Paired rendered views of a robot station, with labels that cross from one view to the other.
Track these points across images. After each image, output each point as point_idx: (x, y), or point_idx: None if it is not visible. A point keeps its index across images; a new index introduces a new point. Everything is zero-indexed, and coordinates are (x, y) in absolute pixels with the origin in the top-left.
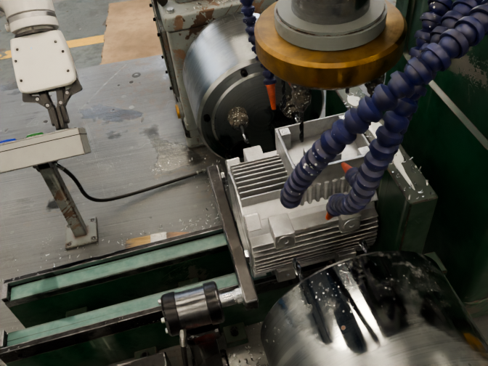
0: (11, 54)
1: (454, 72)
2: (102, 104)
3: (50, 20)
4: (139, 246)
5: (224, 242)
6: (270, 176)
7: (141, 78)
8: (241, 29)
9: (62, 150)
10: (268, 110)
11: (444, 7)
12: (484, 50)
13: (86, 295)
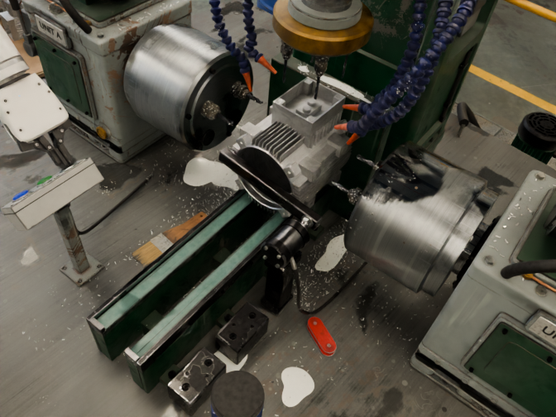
0: (1, 107)
1: None
2: None
3: (26, 64)
4: (181, 238)
5: (240, 208)
6: (286, 135)
7: None
8: (182, 37)
9: (84, 183)
10: (224, 98)
11: None
12: (391, 13)
13: (156, 298)
